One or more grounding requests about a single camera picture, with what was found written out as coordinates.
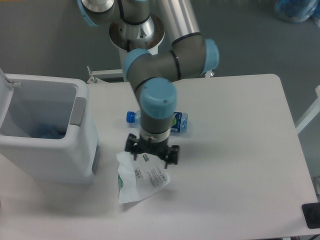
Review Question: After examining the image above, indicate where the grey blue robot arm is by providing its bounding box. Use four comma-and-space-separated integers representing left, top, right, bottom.
77, 0, 220, 165

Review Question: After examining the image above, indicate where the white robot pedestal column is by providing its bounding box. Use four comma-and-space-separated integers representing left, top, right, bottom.
109, 13, 165, 67

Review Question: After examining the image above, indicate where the white pedestal base frame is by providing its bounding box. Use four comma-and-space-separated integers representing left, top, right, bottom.
87, 66, 215, 85

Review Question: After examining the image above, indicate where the white plastic wrapper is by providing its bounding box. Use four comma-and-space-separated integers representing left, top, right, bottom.
116, 151, 171, 204

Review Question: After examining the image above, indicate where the blue plastic drink bottle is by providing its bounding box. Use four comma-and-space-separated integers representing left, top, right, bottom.
126, 110, 189, 134

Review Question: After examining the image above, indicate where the white plastic trash can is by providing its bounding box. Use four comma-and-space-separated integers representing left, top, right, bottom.
0, 73, 100, 184

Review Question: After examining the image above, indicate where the blue plastic bag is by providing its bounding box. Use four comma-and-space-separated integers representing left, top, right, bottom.
274, 0, 320, 24

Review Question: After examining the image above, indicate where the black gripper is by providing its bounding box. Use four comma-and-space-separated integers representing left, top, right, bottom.
124, 133, 180, 169

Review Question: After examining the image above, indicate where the black device at table edge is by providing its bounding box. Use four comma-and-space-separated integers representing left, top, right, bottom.
301, 202, 320, 229

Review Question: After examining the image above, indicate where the white frame bar right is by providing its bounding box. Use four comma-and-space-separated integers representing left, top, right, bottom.
295, 85, 320, 134

